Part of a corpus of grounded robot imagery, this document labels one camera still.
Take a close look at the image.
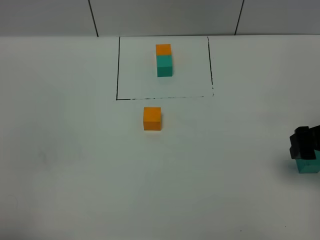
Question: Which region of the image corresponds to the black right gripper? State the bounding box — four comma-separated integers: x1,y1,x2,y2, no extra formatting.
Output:
289,125,320,160

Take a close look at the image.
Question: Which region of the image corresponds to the teal template cube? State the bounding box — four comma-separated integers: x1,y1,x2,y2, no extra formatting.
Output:
156,55,173,77

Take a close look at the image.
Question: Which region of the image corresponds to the orange template cube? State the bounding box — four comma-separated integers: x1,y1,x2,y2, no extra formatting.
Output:
155,44,172,56

